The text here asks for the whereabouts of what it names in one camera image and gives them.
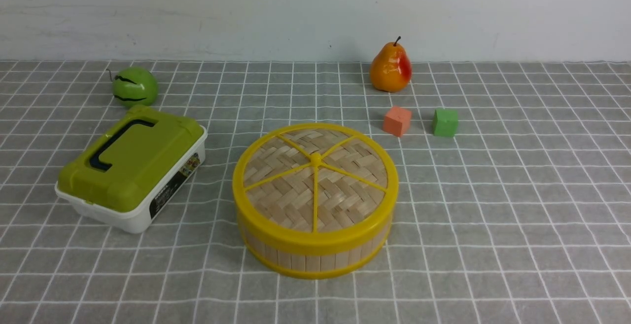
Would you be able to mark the green toy watermelon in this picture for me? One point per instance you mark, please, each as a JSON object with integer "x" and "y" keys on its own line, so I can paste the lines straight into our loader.
{"x": 134, "y": 86}

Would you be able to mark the orange toy pear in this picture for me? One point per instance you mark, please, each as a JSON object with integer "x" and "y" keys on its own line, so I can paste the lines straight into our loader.
{"x": 391, "y": 69}

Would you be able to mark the grey checked tablecloth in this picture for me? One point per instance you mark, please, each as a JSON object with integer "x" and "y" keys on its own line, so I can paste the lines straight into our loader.
{"x": 523, "y": 217}

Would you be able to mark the green lidded white box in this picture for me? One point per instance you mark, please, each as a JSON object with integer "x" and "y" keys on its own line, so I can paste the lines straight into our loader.
{"x": 127, "y": 176}

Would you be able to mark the yellow woven steamer lid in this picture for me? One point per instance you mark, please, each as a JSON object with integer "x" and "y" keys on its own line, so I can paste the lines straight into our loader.
{"x": 315, "y": 189}

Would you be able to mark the orange foam cube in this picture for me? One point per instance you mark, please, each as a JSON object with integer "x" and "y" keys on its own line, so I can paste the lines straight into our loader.
{"x": 397, "y": 121}

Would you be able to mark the green foam cube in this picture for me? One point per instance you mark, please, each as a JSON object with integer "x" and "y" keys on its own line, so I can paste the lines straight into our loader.
{"x": 445, "y": 122}

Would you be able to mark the yellow bamboo steamer basket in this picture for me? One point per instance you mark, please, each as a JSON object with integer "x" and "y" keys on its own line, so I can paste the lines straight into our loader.
{"x": 306, "y": 265}

